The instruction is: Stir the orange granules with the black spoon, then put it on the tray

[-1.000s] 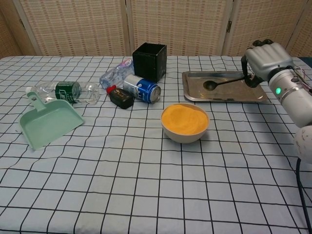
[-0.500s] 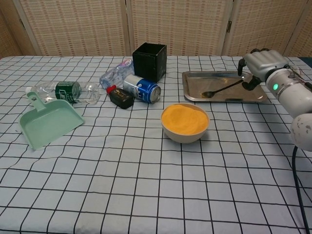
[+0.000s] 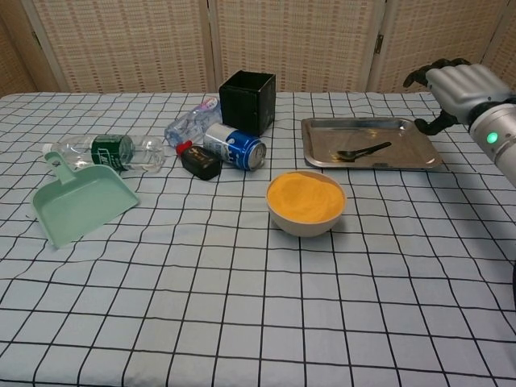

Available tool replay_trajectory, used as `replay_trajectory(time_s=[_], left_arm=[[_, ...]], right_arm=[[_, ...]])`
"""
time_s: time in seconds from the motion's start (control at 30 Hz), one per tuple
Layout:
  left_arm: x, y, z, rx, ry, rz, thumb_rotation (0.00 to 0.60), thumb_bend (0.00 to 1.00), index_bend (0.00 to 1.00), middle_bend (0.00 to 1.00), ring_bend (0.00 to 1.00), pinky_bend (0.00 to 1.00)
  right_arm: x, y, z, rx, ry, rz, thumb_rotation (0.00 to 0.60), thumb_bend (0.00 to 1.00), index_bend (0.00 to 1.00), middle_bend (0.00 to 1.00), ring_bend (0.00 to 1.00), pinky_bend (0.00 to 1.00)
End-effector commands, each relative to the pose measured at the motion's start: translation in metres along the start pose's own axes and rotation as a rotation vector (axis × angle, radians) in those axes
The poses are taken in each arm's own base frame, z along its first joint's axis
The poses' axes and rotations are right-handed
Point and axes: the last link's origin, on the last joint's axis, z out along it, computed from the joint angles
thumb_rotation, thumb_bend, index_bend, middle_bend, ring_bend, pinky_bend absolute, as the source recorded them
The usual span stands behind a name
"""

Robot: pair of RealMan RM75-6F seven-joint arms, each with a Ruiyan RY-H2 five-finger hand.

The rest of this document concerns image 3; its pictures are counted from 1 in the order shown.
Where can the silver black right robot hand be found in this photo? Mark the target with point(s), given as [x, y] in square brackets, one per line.
[463, 84]

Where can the black spoon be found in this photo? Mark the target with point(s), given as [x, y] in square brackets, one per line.
[346, 154]

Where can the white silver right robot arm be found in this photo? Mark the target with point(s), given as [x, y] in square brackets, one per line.
[500, 129]

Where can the silver metal tray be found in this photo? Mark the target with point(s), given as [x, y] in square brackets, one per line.
[403, 149]

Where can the orange powder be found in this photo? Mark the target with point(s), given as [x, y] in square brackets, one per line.
[306, 197]

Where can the white bowl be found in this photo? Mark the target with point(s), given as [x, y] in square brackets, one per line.
[302, 230]

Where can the black square box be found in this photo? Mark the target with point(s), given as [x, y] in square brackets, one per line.
[242, 109]

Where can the blue and white can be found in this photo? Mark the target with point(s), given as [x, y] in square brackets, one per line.
[234, 147]

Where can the small black bottle red cap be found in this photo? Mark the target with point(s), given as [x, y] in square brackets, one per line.
[201, 164]

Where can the clear bottle pink label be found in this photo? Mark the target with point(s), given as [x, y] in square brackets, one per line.
[189, 123]

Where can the blue checked tablecloth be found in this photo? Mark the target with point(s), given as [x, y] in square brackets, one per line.
[242, 302]

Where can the beige woven folding screen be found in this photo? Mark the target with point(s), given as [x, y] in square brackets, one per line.
[121, 40]

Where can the clear bottle green label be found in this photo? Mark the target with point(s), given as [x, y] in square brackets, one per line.
[109, 151]

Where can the green plastic dustpan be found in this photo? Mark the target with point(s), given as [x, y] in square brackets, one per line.
[80, 201]

